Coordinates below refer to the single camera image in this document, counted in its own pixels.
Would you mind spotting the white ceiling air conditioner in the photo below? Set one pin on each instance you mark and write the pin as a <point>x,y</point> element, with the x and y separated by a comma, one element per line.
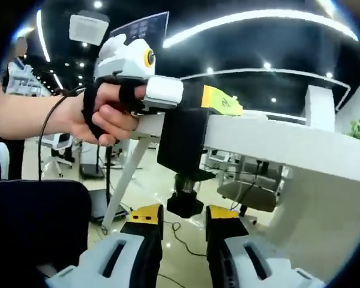
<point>88,27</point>

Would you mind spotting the grey office chair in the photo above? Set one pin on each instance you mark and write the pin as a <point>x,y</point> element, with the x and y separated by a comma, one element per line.
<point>249,192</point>

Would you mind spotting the person's left hand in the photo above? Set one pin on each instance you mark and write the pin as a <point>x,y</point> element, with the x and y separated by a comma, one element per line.
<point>108,120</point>

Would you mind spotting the black fixed fixture clamp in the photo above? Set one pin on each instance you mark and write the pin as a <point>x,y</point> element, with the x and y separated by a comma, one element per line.
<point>180,141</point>

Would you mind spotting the person's black trousers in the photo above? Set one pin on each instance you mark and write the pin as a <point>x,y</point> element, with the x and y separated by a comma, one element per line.
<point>33,222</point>

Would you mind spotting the group of ceiling spotlights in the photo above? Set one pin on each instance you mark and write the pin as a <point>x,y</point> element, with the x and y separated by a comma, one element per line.
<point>97,4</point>

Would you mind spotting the straight ceiling light strip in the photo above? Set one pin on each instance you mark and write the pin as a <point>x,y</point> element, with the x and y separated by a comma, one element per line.
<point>43,39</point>

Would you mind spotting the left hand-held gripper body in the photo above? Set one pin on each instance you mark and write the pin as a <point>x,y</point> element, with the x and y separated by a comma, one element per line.
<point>129,60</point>

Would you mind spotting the large black display screen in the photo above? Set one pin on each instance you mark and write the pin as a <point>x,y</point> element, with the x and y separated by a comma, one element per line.
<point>150,27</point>

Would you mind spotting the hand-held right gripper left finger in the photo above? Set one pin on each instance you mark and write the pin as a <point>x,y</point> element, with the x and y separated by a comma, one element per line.
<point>105,258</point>

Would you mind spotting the white office chair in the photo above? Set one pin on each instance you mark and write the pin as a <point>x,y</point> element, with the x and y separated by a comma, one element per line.
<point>60,150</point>

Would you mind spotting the curved ceiling light strip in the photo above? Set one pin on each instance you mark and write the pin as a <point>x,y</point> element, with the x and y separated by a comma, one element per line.
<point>243,19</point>

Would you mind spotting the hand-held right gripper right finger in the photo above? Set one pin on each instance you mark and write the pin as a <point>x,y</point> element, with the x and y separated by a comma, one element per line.
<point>267,258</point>

